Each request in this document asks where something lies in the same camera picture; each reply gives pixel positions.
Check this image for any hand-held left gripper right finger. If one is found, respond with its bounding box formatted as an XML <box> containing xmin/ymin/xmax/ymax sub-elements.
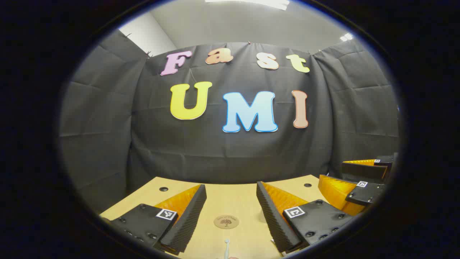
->
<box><xmin>256</xmin><ymin>181</ymin><xmax>355</xmax><ymax>254</ymax></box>

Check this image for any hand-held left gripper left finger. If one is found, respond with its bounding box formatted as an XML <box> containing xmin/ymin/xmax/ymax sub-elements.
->
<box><xmin>106</xmin><ymin>184</ymin><xmax>207</xmax><ymax>254</ymax></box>

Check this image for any round wooden coaster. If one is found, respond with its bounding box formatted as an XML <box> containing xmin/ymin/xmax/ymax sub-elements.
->
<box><xmin>214</xmin><ymin>215</ymin><xmax>240</xmax><ymax>230</ymax></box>

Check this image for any light wooden desktop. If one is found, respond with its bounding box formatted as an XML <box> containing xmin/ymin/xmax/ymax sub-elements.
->
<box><xmin>100</xmin><ymin>175</ymin><xmax>329</xmax><ymax>259</ymax></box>

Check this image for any black backdrop cloth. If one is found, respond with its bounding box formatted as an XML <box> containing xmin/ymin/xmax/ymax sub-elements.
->
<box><xmin>59</xmin><ymin>29</ymin><xmax>400</xmax><ymax>213</ymax></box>

